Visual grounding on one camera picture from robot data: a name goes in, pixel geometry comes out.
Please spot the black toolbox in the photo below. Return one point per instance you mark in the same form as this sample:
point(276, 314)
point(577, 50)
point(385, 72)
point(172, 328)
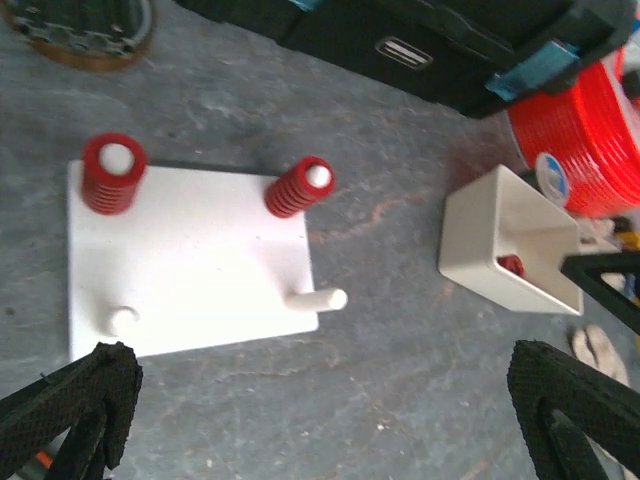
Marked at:
point(475, 57)

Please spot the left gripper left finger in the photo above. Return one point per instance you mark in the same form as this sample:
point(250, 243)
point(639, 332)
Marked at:
point(92, 400)

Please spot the large red spring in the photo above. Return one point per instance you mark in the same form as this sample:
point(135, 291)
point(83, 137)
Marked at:
point(113, 165)
point(308, 182)

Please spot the brown tape roll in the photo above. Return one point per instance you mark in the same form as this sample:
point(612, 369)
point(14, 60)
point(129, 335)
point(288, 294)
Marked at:
point(87, 62)

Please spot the red filament spool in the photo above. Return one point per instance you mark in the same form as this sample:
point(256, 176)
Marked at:
point(592, 129)

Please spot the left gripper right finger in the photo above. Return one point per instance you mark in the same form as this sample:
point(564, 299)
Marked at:
point(562, 405)

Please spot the white work glove lower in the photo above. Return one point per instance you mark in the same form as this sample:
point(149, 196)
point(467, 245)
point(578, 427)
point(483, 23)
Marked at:
point(593, 347)

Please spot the black aluminium extrusion piece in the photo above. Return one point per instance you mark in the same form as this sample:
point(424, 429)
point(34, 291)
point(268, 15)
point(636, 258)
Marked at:
point(93, 26)

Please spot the white peg base plate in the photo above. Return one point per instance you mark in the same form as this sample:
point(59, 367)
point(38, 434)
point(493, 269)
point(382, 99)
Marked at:
point(197, 261)

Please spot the white parts tray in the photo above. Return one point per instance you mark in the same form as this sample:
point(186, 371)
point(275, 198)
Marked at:
point(499, 214)

